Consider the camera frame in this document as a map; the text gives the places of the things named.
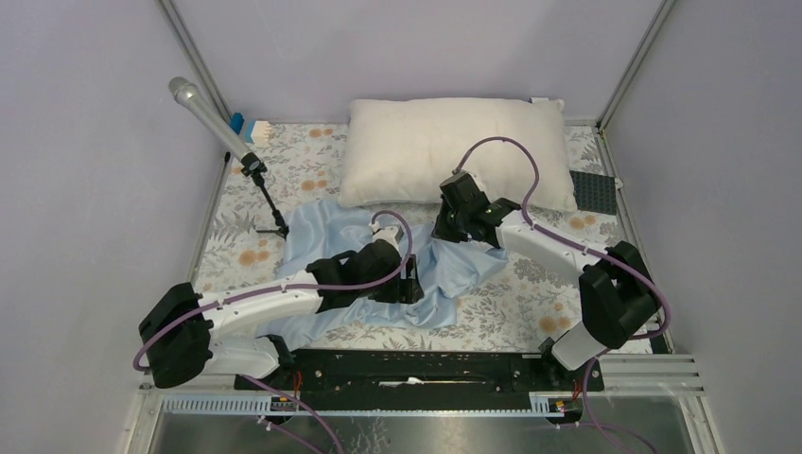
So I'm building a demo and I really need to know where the light blue pillowcase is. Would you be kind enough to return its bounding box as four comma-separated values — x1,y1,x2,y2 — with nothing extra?
255,199,508,350

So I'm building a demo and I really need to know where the cream white pillow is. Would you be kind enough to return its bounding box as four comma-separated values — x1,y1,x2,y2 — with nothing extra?
339,97,577,212

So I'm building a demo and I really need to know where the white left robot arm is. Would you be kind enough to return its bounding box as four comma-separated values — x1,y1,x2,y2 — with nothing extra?
133,239,424,389

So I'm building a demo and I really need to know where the dark grey studded baseplate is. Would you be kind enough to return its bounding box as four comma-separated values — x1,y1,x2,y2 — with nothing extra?
570,170,618,216

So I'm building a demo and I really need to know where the floral patterned table mat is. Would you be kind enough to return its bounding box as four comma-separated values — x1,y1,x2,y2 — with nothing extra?
192,122,650,354

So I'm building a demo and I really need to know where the blue and white block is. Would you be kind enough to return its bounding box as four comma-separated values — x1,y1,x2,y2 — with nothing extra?
230,113,273,147

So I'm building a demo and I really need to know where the silver microphone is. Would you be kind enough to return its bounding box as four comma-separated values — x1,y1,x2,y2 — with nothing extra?
168,77,251,161

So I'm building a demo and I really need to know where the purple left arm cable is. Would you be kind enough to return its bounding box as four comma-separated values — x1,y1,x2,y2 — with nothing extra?
131,209,415,372

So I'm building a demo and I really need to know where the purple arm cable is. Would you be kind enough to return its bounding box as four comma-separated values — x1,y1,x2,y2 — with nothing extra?
452,135,672,342
131,209,415,372

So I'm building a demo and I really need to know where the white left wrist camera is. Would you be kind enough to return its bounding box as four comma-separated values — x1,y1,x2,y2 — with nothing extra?
370,222,405,252

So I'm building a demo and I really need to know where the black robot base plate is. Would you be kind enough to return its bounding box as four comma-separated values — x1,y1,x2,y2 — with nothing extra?
262,349,604,409

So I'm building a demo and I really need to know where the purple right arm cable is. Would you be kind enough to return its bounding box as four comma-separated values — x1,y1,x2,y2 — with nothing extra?
452,135,672,342

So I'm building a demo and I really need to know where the white slotted cable duct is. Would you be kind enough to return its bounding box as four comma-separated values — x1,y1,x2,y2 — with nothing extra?
162,393,566,421

